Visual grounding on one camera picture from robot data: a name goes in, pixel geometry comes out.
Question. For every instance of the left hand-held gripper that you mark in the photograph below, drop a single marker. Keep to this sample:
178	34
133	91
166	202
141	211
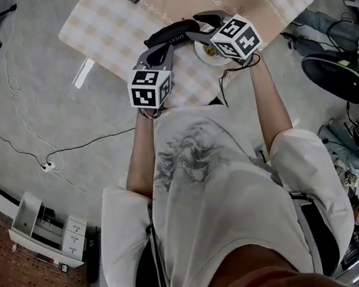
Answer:
143	92

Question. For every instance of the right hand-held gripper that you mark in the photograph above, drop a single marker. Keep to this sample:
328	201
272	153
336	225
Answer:
237	39

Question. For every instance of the black glasses case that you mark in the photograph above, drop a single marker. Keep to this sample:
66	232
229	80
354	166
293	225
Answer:
171	31

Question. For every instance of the person's left forearm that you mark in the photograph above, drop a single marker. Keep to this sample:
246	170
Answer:
141	159

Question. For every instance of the person's right forearm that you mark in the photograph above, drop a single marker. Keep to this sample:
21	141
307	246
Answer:
270	104

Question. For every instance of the white plate of seeds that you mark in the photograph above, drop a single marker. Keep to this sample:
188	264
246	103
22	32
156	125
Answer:
209	57

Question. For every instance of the beige checkered tablecloth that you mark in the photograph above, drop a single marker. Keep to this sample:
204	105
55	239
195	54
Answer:
106	29

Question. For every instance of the black round chair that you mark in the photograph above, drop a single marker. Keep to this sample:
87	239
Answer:
331	73

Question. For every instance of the white power strip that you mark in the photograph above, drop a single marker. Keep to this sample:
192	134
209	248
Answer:
49	166

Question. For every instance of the person's torso in white shirt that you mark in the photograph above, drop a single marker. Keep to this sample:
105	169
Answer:
216	201

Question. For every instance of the white drawer cabinet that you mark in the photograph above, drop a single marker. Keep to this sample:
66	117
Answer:
25	219

